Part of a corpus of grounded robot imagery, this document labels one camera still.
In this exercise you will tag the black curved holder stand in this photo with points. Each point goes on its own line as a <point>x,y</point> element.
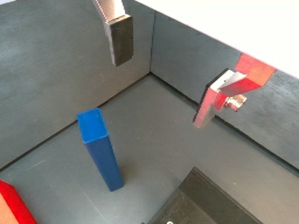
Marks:
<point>200,202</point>

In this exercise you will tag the blue rectangular peg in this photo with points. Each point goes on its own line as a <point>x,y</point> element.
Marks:
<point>96,140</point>

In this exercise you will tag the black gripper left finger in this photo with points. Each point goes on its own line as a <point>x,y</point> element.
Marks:
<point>118,29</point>

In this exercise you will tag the red shape sorting board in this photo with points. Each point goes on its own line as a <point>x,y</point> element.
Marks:
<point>13,210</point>

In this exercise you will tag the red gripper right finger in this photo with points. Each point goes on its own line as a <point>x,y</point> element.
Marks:
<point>224,91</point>

